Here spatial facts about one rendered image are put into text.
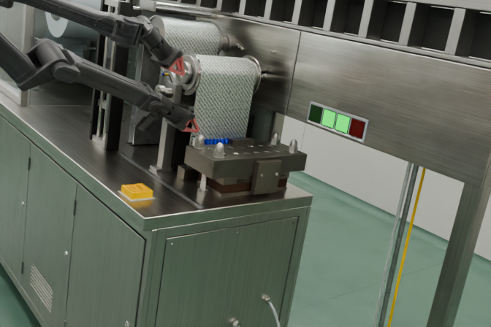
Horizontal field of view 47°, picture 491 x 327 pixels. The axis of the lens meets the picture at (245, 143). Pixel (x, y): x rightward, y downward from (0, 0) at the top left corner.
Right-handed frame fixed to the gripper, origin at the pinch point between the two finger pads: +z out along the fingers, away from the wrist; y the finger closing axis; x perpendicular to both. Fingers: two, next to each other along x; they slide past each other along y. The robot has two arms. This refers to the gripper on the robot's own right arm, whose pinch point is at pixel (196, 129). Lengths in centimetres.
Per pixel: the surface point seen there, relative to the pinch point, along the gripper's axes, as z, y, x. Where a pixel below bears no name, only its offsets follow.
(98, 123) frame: -7.6, -43.7, -15.7
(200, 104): -4.3, 0.2, 7.7
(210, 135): 6.4, 0.3, 1.2
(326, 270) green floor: 180, -50, -20
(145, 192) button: -13.7, 13.4, -25.1
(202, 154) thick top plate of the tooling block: -3.0, 13.2, -6.6
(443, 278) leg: 54, 73, -1
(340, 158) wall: 266, -153, 66
